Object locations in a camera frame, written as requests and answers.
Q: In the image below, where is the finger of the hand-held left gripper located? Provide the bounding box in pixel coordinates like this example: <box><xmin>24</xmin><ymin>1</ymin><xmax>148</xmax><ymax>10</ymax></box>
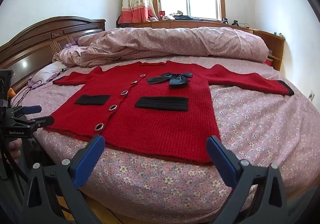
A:
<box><xmin>15</xmin><ymin>116</ymin><xmax>55</xmax><ymax>131</ymax></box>
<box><xmin>11</xmin><ymin>105</ymin><xmax>42</xmax><ymax>117</ymax></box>

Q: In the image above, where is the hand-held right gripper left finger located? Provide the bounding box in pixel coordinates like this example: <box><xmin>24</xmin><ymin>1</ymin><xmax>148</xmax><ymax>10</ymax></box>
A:
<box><xmin>21</xmin><ymin>134</ymin><xmax>105</xmax><ymax>224</ymax></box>

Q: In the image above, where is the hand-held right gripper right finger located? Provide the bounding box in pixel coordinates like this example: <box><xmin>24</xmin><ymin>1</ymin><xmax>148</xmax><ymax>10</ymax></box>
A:
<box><xmin>206</xmin><ymin>135</ymin><xmax>297</xmax><ymax>224</ymax></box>

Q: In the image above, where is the red knit cardigan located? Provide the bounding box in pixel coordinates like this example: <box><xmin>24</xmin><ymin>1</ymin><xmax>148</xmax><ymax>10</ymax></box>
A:
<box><xmin>44</xmin><ymin>60</ymin><xmax>295</xmax><ymax>164</ymax></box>

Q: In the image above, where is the person's left hand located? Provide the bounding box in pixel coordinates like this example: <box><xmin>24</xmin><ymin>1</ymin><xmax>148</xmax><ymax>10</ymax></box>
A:
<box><xmin>4</xmin><ymin>139</ymin><xmax>22</xmax><ymax>163</ymax></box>

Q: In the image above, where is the white lilac pillow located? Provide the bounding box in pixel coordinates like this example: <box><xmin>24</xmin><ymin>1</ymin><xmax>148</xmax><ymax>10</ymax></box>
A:
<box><xmin>29</xmin><ymin>62</ymin><xmax>65</xmax><ymax>87</ymax></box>

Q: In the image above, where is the pink floral bed sheet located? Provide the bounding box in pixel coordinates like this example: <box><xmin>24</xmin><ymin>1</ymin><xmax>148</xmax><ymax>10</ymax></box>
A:
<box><xmin>10</xmin><ymin>54</ymin><xmax>320</xmax><ymax>217</ymax></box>

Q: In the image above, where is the dark wooden headboard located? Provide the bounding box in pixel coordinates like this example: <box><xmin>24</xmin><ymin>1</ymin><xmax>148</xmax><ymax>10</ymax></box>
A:
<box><xmin>0</xmin><ymin>16</ymin><xmax>107</xmax><ymax>92</ymax></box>

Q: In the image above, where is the pink floral quilt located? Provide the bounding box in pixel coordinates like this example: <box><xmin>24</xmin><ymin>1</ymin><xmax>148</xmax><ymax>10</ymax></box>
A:
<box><xmin>52</xmin><ymin>27</ymin><xmax>268</xmax><ymax>68</ymax></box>

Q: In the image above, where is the thin black cable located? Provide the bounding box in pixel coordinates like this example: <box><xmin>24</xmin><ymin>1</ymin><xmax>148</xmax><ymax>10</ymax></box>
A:
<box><xmin>10</xmin><ymin>80</ymin><xmax>43</xmax><ymax>107</ymax></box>

